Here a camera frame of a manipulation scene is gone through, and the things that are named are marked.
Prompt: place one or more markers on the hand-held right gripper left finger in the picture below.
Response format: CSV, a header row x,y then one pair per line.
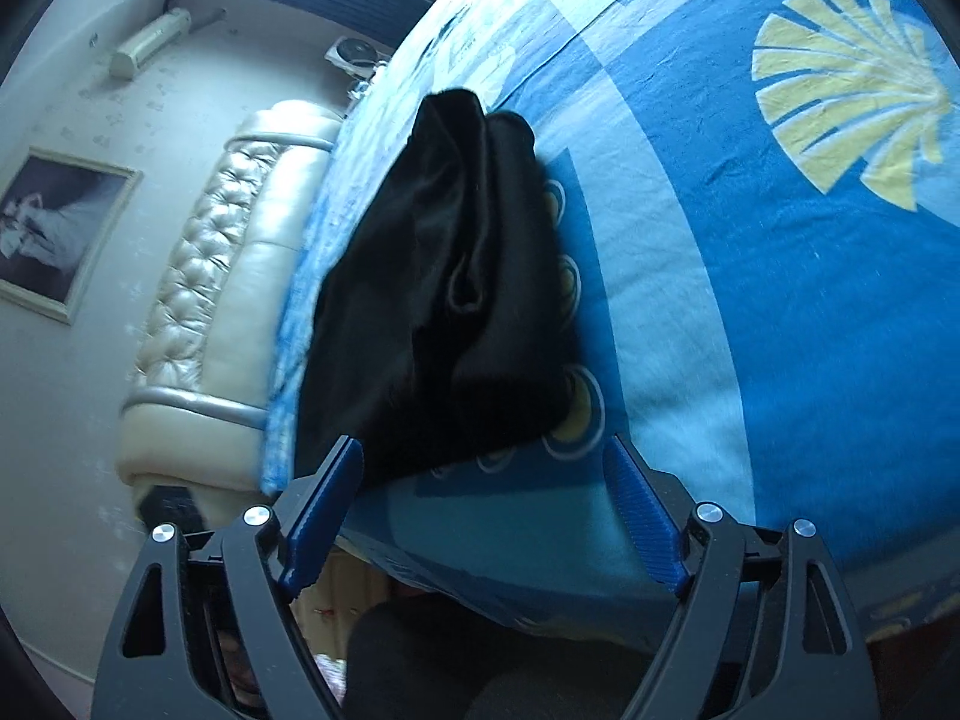
x,y
321,525

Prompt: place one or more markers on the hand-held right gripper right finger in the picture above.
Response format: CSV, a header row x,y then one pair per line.
x,y
641,517

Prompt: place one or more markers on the black pants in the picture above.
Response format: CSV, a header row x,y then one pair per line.
x,y
435,300

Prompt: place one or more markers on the blue printed bedsheet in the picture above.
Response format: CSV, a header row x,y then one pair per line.
x,y
750,300

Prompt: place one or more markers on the cream tufted leather headboard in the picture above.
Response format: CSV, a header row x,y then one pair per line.
x,y
217,285

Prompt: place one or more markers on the small white fan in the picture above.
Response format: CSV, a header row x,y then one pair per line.
x,y
358,56

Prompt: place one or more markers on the framed wall picture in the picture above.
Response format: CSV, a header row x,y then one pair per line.
x,y
56,229

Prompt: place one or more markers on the white wall air conditioner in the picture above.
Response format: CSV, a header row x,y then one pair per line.
x,y
150,41

